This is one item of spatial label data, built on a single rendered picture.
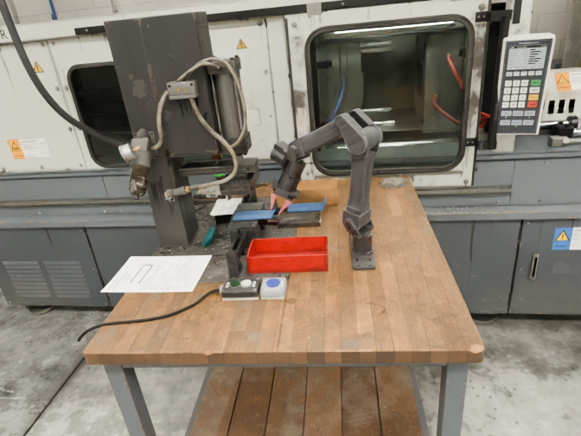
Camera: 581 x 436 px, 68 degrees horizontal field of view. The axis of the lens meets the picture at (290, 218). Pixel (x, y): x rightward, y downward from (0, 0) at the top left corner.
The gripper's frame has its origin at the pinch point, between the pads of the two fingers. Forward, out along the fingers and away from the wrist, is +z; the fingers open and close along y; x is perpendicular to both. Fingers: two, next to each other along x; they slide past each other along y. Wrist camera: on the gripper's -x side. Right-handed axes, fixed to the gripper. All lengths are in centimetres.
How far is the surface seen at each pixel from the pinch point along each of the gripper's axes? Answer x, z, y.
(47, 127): -69, 39, 121
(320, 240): 12.1, -1.9, -17.0
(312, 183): -36.2, -3.5, -10.8
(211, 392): 3, 86, -8
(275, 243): 12.1, 5.9, -4.3
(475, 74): -51, -70, -52
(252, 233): 7.8, 8.1, 4.1
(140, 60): 9, -29, 56
